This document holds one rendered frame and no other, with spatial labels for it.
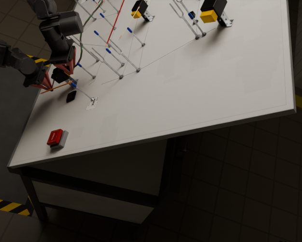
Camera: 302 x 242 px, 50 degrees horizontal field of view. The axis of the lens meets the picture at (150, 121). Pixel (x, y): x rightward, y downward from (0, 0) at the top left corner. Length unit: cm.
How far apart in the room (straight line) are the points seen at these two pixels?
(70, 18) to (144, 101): 35
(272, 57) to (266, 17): 14
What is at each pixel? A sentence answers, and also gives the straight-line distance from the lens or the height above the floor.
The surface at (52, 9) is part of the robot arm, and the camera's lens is 111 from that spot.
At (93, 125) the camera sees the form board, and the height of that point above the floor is 118.
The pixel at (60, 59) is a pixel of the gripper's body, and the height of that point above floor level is 123.
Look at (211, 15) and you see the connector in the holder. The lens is 87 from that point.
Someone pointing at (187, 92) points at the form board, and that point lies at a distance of 85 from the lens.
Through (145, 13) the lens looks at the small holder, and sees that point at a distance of 119.
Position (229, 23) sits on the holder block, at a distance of 94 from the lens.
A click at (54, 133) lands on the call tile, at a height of 110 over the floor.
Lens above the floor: 211
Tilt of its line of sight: 59 degrees down
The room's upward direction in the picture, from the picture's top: 23 degrees clockwise
